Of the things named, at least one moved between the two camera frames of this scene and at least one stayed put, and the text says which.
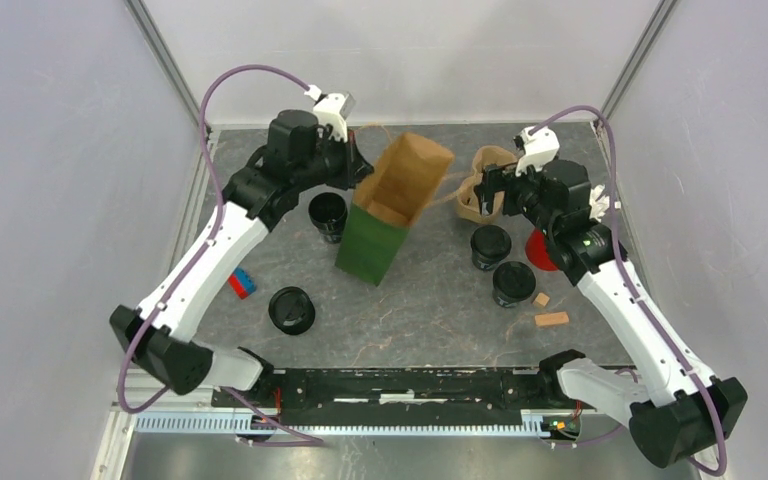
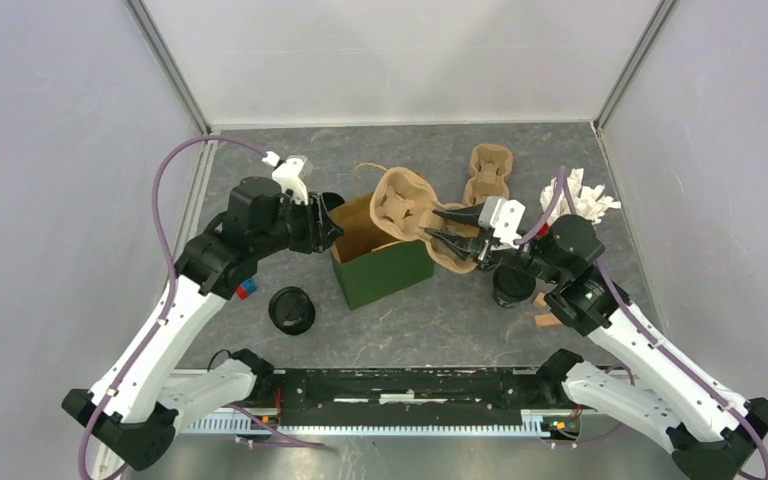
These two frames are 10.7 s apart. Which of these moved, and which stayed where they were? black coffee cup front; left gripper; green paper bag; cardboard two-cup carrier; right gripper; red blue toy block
Moved: green paper bag; right gripper; left gripper
Stayed: red blue toy block; black coffee cup front; cardboard two-cup carrier
